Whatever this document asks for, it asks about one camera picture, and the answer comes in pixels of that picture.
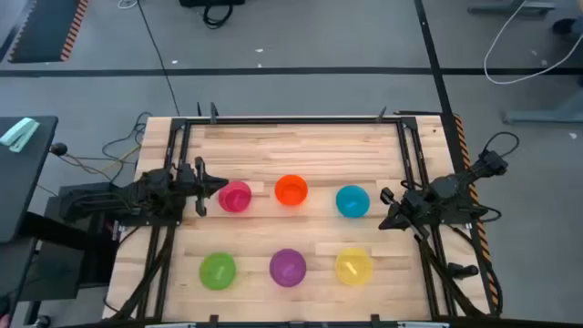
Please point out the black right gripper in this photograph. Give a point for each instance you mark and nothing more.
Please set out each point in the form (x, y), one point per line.
(412, 205)

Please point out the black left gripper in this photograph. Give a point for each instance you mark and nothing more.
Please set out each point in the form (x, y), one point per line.
(191, 184)

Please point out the pink plastic bowl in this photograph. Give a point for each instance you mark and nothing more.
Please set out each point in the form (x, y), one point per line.
(234, 197)

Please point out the blue plastic bowl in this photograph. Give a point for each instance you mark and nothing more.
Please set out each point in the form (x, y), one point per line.
(353, 201)

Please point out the yellow plastic bowl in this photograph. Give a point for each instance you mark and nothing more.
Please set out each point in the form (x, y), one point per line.
(354, 267)

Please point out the green plastic bowl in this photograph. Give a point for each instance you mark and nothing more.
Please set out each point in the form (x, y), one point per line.
(217, 271)

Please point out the purple plastic bowl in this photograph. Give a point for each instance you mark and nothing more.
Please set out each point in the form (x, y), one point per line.
(287, 268)

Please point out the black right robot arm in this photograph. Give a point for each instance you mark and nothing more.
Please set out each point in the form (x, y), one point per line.
(448, 187)

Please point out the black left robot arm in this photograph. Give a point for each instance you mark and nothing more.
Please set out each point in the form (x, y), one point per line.
(114, 198)

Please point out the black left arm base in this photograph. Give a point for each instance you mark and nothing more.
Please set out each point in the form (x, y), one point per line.
(86, 202)

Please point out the orange plastic bowl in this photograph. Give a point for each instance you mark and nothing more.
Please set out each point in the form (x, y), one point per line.
(291, 190)

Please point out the black round knob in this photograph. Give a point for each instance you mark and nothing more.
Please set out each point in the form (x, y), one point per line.
(58, 148)

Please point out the black cabinet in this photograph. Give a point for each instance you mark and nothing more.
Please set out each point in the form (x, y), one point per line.
(59, 259)

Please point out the grey desk foot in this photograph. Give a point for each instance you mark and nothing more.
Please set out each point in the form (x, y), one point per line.
(546, 114)
(510, 7)

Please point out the black side table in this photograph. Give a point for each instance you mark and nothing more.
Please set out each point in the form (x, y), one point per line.
(20, 182)

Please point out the teal flat object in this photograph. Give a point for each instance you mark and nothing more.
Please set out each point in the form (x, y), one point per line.
(19, 133)

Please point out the black mat with orange-striped edge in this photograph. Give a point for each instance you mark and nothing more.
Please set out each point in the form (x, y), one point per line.
(41, 29)

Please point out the person's foot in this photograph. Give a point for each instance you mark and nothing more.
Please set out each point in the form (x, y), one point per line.
(565, 25)

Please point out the black frame clamp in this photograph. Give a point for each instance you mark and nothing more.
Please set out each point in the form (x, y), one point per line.
(462, 270)

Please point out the black aluminium rig frame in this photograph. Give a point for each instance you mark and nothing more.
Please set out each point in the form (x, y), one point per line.
(291, 121)

